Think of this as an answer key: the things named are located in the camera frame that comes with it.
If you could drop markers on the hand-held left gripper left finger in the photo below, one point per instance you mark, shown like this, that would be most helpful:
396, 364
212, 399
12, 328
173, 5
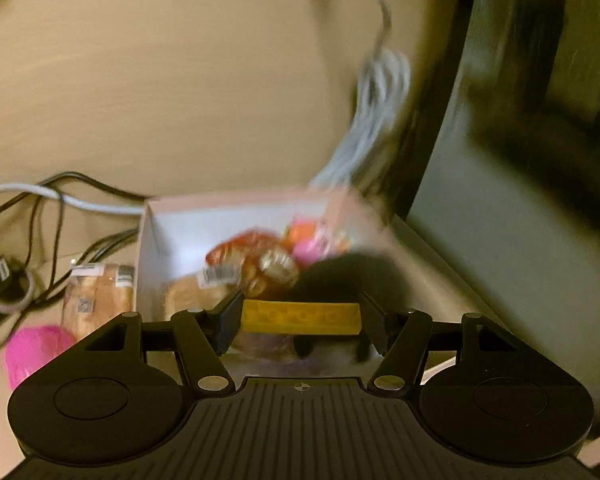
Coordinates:
229, 325

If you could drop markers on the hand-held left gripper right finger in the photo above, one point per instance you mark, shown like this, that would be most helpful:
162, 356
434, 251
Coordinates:
374, 327

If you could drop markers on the bread snack packet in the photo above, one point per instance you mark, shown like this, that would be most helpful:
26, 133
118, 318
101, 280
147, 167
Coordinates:
190, 295
97, 300

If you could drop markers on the black plush toy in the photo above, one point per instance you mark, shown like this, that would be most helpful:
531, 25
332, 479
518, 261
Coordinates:
340, 280

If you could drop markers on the yellow toy brick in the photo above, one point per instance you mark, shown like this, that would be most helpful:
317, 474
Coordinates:
300, 317

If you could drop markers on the pink orange snack packet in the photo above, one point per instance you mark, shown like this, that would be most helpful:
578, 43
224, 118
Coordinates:
310, 247

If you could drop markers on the white cardboard box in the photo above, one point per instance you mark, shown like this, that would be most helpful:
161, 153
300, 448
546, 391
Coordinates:
180, 230

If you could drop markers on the pink mesh basket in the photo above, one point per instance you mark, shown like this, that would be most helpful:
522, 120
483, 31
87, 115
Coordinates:
35, 355

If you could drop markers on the black power adapter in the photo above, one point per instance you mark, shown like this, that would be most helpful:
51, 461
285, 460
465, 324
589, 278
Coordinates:
2, 280

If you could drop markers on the black glass computer case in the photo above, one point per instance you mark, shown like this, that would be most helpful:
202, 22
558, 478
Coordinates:
530, 110

